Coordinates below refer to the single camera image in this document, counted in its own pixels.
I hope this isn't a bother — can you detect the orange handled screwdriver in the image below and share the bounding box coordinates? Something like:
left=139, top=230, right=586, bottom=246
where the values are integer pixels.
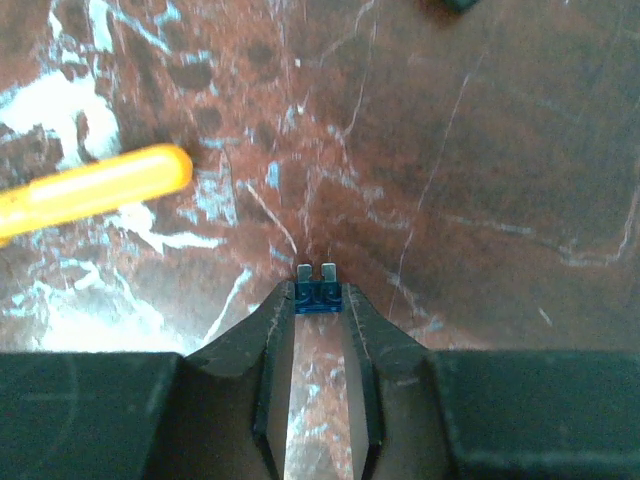
left=1, top=144, right=193, bottom=246

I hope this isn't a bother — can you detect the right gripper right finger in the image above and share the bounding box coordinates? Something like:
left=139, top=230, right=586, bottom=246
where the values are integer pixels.
left=340, top=284, right=435, bottom=479

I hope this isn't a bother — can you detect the small blue fuse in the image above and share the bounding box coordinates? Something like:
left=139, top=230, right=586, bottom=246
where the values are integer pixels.
left=294, top=263, right=343, bottom=315

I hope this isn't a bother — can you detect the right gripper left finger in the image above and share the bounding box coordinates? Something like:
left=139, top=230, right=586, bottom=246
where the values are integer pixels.
left=184, top=279, right=297, bottom=480

